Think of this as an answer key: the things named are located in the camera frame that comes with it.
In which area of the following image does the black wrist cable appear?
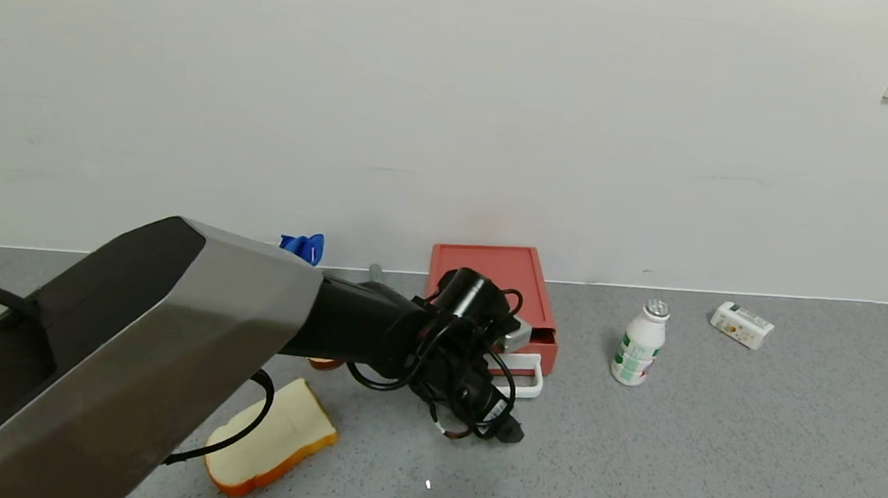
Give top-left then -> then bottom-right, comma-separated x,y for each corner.
341,277 -> 525,442

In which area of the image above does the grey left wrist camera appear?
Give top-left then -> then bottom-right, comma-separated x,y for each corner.
501,319 -> 534,357

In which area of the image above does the small white drink carton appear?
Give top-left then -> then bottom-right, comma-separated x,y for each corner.
708,301 -> 776,351

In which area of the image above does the red drawer cabinet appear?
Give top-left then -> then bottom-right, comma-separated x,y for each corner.
423,240 -> 564,344

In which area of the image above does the white milk bottle green label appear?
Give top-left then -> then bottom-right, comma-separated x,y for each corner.
610,296 -> 672,389

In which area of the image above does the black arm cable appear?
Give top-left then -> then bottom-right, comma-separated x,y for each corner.
163,362 -> 278,474

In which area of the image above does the blue cloth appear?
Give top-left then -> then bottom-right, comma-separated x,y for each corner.
279,231 -> 325,267

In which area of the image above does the white bread slice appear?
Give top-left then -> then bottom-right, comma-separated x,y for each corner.
202,372 -> 343,498

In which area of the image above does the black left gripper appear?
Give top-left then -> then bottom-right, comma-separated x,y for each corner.
450,376 -> 529,445

